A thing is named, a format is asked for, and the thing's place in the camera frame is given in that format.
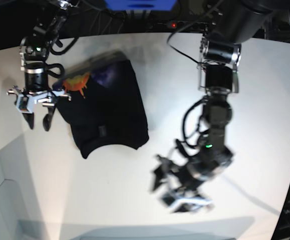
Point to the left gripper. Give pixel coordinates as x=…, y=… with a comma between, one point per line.
x=181, y=194

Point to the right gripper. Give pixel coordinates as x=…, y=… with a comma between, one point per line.
x=36, y=85

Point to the black T-shirt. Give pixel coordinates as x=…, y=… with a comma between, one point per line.
x=106, y=106

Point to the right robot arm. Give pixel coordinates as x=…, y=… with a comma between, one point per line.
x=34, y=51

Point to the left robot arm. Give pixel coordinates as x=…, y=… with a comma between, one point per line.
x=220, y=54

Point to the blue plastic box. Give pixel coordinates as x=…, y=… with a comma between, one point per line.
x=153, y=5

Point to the black power strip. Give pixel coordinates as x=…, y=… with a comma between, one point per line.
x=178, y=24

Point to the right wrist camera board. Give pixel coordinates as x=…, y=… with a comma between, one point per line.
x=25, y=104

